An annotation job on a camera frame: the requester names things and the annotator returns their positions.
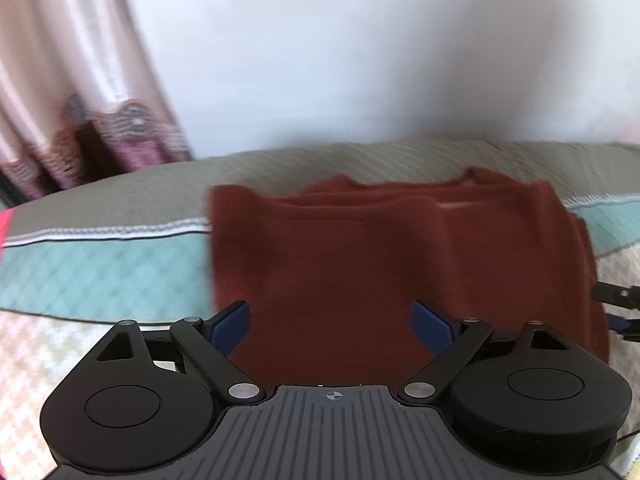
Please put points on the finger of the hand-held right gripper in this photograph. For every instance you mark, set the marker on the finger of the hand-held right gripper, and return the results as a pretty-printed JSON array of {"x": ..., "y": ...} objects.
[
  {"x": 620, "y": 294},
  {"x": 627, "y": 330}
]

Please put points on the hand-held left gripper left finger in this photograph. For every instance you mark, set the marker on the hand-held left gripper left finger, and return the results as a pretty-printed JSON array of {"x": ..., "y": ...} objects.
[{"x": 231, "y": 326}]

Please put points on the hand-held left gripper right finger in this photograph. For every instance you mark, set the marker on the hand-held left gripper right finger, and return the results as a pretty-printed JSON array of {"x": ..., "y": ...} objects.
[{"x": 430, "y": 327}]

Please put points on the patterned bed quilt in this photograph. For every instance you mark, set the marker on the patterned bed quilt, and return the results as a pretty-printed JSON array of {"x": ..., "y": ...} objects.
[{"x": 110, "y": 270}]

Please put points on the dark red long-sleeved sweater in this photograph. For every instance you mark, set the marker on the dark red long-sleeved sweater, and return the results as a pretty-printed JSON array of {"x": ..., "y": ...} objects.
[{"x": 375, "y": 260}]

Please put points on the pink lace-trimmed curtain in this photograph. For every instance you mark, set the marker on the pink lace-trimmed curtain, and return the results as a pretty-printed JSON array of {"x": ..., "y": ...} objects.
[{"x": 65, "y": 90}]

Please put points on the pink bed sheet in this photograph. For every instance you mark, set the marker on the pink bed sheet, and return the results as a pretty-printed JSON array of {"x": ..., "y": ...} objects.
[{"x": 5, "y": 227}]

